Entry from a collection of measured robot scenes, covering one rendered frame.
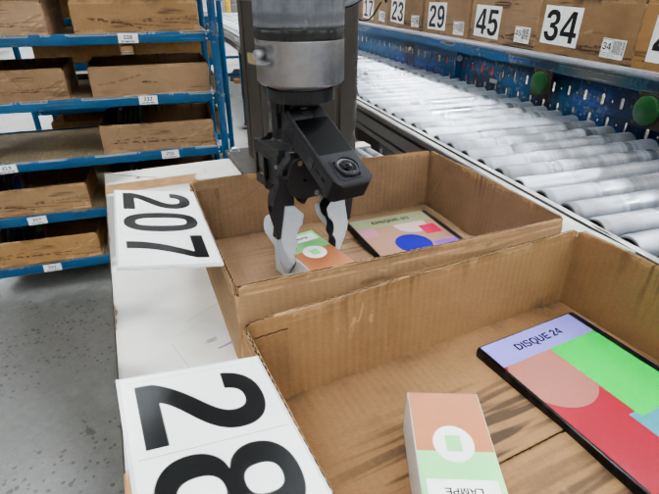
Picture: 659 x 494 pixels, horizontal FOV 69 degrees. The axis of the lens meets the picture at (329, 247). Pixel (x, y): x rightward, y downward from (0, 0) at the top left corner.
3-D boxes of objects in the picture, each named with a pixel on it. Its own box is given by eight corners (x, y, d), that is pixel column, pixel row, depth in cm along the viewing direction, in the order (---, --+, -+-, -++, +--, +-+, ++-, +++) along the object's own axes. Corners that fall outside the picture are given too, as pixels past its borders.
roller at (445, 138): (425, 152, 125) (426, 132, 123) (585, 134, 139) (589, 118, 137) (433, 158, 121) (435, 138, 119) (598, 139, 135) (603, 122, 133)
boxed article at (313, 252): (317, 310, 55) (316, 276, 53) (276, 271, 62) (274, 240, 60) (356, 295, 58) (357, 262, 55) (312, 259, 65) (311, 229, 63)
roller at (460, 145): (436, 159, 120) (439, 139, 117) (603, 141, 134) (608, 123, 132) (447, 166, 116) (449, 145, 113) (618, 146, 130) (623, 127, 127)
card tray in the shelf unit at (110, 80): (92, 98, 166) (85, 67, 161) (98, 82, 191) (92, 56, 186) (211, 90, 177) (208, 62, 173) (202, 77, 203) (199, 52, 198)
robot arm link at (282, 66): (362, 38, 47) (274, 44, 42) (361, 90, 49) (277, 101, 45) (314, 31, 54) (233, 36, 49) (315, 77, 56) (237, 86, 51)
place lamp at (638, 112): (627, 122, 123) (635, 93, 119) (631, 122, 123) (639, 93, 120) (651, 128, 117) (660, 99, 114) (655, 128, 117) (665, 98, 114)
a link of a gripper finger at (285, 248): (271, 257, 61) (283, 187, 58) (293, 277, 57) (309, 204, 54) (248, 258, 60) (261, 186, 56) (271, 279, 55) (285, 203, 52)
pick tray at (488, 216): (196, 246, 70) (186, 180, 65) (425, 206, 82) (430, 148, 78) (241, 376, 46) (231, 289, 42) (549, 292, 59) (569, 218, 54)
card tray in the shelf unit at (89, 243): (-14, 270, 181) (-23, 246, 177) (9, 234, 207) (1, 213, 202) (102, 254, 191) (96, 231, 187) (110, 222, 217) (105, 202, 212)
